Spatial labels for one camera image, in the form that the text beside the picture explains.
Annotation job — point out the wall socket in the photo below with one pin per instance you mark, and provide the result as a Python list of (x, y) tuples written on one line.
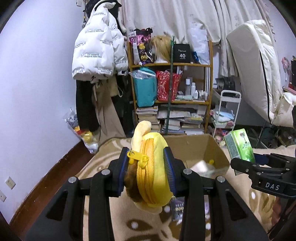
[(2, 196), (10, 183)]

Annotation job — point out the teal shopping bag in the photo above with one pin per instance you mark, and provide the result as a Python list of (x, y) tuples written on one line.
[(145, 86)]

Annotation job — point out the green pole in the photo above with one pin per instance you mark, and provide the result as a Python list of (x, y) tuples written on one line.
[(170, 86)]

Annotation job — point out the cardboard box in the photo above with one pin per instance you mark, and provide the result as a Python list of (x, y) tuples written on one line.
[(192, 149)]

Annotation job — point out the wall socket lower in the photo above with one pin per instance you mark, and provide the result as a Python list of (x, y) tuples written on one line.
[(2, 196)]

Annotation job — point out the wall socket upper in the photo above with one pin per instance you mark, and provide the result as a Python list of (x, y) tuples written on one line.
[(10, 183)]

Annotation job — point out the black coat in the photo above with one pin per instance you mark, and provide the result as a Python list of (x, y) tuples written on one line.
[(85, 108)]

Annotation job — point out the cream folded mattress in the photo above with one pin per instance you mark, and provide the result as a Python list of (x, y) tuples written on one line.
[(259, 73)]

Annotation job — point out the green tissue pack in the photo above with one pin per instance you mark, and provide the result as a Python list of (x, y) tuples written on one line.
[(238, 145)]

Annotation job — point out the floral curtain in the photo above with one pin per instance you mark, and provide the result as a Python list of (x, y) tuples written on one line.
[(174, 18)]

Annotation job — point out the person's hand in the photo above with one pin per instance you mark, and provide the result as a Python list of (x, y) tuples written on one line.
[(278, 207)]

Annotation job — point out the pink white sponge block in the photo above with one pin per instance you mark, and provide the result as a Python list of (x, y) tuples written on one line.
[(203, 168)]

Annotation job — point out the purple printed bag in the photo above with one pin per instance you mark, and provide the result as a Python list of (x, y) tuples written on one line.
[(141, 46)]

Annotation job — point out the dark purple tissue pack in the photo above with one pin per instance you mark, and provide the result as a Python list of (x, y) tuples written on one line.
[(177, 207)]

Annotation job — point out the stack of books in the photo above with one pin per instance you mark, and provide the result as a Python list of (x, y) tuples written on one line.
[(149, 114)]

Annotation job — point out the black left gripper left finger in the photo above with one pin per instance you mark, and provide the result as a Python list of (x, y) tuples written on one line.
[(62, 218)]

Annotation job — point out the white puffer jacket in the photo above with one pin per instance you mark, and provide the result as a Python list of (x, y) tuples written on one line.
[(99, 50)]

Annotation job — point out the blonde wig on stand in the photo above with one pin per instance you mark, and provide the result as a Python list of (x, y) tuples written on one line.
[(162, 48)]

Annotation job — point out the plastic bag of toys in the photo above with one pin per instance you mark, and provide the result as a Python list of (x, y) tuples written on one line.
[(86, 136)]

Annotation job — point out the beige coat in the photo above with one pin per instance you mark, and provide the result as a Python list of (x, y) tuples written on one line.
[(109, 123)]

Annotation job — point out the white utility cart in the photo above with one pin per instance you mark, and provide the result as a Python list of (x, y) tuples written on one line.
[(224, 115)]

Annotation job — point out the wooden bookshelf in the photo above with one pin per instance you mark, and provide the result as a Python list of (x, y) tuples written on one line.
[(207, 81)]

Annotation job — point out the black box with 40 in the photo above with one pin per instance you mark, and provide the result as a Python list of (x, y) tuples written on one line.
[(181, 53)]

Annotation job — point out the yellow plush zipper pouch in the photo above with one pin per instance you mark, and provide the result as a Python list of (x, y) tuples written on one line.
[(146, 181)]

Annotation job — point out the red patterned gift bag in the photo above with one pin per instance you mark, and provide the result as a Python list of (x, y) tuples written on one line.
[(163, 85)]

